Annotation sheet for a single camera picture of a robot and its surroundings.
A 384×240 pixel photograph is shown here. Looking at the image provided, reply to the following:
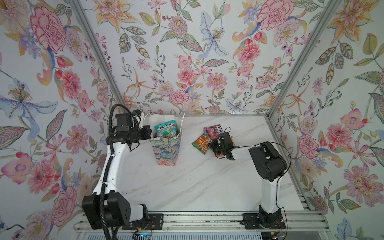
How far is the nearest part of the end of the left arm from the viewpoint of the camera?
0.55 meters

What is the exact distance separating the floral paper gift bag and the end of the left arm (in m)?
0.05

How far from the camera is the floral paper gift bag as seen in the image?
2.56ft
